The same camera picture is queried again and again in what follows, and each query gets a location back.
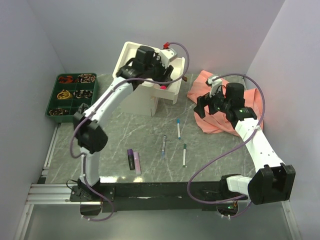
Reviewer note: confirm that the white three-drawer organizer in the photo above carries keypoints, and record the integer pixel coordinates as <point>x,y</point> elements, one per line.
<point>144,100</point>

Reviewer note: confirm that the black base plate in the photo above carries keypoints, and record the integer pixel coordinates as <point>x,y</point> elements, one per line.
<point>151,196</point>

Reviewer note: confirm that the purple black highlighter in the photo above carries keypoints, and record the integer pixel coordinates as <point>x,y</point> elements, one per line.
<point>131,159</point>

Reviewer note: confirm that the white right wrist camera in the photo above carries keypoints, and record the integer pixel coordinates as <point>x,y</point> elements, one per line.
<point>214,82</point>

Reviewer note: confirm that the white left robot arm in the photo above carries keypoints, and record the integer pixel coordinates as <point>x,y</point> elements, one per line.
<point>148,65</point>

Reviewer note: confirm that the light pink highlighter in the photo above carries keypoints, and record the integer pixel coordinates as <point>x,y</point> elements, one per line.
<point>137,164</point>

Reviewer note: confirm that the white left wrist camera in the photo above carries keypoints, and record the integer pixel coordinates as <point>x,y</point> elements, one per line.
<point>167,55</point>

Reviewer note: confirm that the green cap white marker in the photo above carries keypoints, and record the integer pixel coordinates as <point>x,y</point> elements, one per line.
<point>184,155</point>

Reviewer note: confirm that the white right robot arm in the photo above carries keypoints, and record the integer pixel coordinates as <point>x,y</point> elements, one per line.
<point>273,180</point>

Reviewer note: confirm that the green compartment tray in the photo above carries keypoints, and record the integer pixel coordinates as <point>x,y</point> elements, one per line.
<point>70,91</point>

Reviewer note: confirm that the thin blue pen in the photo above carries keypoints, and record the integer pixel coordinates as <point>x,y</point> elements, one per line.
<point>163,149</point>

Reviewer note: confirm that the pink cloth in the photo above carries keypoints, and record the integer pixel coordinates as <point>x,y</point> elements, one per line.
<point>218,123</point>

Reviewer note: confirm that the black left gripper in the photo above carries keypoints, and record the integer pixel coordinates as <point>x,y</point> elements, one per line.
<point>166,72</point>

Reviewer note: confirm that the blue cap white marker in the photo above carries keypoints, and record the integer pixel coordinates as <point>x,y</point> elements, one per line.
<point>178,129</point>

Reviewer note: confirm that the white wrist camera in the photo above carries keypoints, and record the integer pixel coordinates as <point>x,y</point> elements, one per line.
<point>167,55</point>
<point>214,82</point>

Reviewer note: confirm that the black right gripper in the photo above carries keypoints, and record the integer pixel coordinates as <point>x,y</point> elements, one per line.
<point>203,100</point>

